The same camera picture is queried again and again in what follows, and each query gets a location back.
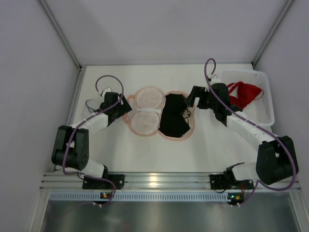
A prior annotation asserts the pink floral mesh laundry bag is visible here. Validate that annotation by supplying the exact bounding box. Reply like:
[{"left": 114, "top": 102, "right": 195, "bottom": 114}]
[{"left": 124, "top": 87, "right": 195, "bottom": 141}]

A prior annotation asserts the black bra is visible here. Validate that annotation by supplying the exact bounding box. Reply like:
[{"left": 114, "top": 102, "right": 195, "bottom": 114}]
[{"left": 158, "top": 93, "right": 193, "bottom": 138}]

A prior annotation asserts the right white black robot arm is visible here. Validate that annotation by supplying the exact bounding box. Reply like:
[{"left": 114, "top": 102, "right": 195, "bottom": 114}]
[{"left": 185, "top": 83, "right": 298, "bottom": 187}]

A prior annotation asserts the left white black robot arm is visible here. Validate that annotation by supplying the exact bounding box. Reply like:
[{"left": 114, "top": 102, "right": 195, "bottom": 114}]
[{"left": 51, "top": 92, "right": 132, "bottom": 179}]

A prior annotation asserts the red bra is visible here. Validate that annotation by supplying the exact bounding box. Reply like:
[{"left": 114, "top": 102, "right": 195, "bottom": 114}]
[{"left": 227, "top": 81, "right": 264, "bottom": 109}]

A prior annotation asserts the clear plastic dome insert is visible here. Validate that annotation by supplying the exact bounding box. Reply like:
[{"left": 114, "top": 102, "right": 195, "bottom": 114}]
[{"left": 85, "top": 99, "right": 101, "bottom": 113}]

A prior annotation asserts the white plastic basket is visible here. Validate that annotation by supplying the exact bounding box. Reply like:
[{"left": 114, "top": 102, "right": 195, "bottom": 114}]
[{"left": 220, "top": 70, "right": 275, "bottom": 127}]

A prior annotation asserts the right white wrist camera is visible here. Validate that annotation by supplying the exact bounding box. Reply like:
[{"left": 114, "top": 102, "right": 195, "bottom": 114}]
[{"left": 208, "top": 74, "right": 222, "bottom": 85}]

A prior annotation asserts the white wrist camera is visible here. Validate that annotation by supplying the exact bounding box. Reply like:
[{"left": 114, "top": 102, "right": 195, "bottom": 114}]
[
  {"left": 208, "top": 74, "right": 222, "bottom": 85},
  {"left": 98, "top": 87, "right": 112, "bottom": 97}
]

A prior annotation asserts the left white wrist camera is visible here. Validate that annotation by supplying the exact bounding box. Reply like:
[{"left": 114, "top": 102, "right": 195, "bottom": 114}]
[{"left": 98, "top": 87, "right": 112, "bottom": 97}]

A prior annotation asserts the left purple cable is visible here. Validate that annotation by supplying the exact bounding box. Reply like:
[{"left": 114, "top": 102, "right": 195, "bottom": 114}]
[{"left": 62, "top": 75, "right": 126, "bottom": 206}]

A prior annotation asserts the purple cable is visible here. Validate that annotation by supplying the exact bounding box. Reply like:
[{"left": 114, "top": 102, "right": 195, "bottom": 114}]
[
  {"left": 204, "top": 58, "right": 299, "bottom": 206},
  {"left": 62, "top": 75, "right": 126, "bottom": 206}
]

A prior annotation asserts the aluminium mounting rail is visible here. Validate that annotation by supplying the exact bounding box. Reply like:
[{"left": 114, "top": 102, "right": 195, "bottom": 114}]
[{"left": 38, "top": 172, "right": 301, "bottom": 191}]

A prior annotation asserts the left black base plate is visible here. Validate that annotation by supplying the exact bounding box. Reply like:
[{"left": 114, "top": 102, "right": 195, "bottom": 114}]
[{"left": 82, "top": 174, "right": 125, "bottom": 190}]

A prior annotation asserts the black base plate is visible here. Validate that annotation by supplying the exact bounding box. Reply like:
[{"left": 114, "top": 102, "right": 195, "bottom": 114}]
[
  {"left": 82, "top": 174, "right": 125, "bottom": 190},
  {"left": 209, "top": 173, "right": 254, "bottom": 190}
]

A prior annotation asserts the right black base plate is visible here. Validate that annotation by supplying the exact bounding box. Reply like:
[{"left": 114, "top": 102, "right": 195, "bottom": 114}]
[{"left": 209, "top": 173, "right": 254, "bottom": 190}]

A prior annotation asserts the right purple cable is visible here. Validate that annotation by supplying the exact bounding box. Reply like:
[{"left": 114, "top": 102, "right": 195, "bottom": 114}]
[{"left": 204, "top": 58, "right": 299, "bottom": 206}]

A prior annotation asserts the grey slotted cable duct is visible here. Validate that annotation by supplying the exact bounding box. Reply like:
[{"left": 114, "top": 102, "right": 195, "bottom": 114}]
[{"left": 49, "top": 191, "right": 243, "bottom": 202}]

